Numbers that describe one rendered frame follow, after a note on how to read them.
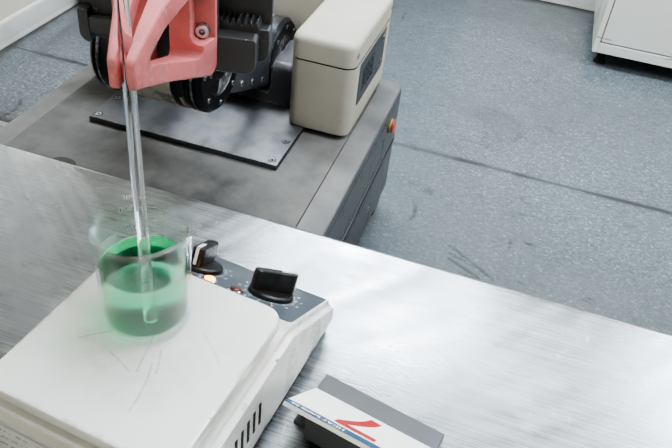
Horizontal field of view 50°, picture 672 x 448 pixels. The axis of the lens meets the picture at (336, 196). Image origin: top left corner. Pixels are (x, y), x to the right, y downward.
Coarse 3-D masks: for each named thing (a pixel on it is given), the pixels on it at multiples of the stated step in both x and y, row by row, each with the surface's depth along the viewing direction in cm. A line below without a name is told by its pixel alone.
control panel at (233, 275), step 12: (192, 252) 54; (228, 264) 53; (204, 276) 49; (216, 276) 50; (228, 276) 51; (240, 276) 51; (252, 276) 52; (228, 288) 48; (264, 300) 48; (300, 300) 50; (312, 300) 51; (324, 300) 52; (288, 312) 47; (300, 312) 48
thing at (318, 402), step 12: (312, 396) 46; (324, 396) 48; (312, 408) 44; (324, 408) 45; (336, 408) 46; (348, 408) 47; (336, 420) 44; (348, 420) 45; (360, 420) 46; (372, 420) 47; (360, 432) 43; (372, 432) 44; (384, 432) 45; (396, 432) 46; (384, 444) 43; (396, 444) 44; (408, 444) 45
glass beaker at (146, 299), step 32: (128, 192) 39; (160, 192) 39; (96, 224) 38; (128, 224) 40; (160, 224) 40; (192, 224) 38; (96, 256) 37; (128, 256) 35; (160, 256) 36; (128, 288) 37; (160, 288) 38; (128, 320) 38; (160, 320) 39
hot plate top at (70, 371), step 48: (96, 288) 43; (192, 288) 44; (48, 336) 40; (96, 336) 40; (192, 336) 41; (240, 336) 41; (0, 384) 37; (48, 384) 37; (96, 384) 38; (144, 384) 38; (192, 384) 38; (240, 384) 39; (96, 432) 35; (144, 432) 36; (192, 432) 36
